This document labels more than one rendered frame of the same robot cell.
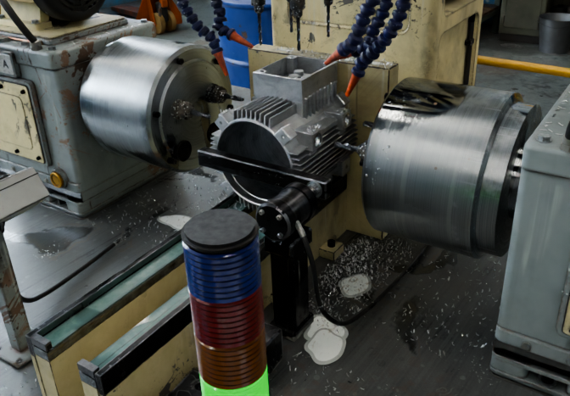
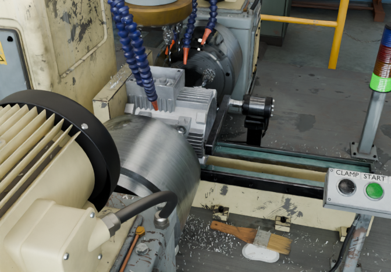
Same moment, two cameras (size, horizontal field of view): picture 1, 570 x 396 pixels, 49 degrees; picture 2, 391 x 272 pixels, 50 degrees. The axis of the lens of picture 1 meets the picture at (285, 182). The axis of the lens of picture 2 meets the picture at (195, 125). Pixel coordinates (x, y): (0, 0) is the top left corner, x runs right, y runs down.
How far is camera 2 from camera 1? 158 cm
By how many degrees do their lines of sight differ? 91
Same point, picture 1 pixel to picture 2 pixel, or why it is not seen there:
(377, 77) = (150, 59)
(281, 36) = not seen: hidden behind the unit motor
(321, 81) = (160, 74)
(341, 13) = (80, 50)
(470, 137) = (230, 35)
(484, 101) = not seen: hidden behind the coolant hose
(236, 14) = not seen: outside the picture
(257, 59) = (113, 104)
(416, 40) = (110, 39)
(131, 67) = (169, 150)
